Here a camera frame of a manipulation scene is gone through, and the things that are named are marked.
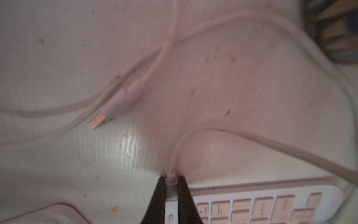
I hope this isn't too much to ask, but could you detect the pencil holder cup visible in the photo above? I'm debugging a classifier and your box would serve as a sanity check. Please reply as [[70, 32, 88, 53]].
[[302, 0, 358, 64]]

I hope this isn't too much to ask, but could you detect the white keyboard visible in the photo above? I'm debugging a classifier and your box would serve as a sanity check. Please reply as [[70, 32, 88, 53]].
[[1, 204, 89, 224]]

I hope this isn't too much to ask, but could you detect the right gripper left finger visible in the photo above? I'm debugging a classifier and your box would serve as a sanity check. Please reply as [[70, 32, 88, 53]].
[[141, 177, 167, 224]]

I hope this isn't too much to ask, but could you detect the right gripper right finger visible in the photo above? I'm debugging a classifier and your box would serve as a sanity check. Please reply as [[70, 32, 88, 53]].
[[177, 175, 202, 224]]

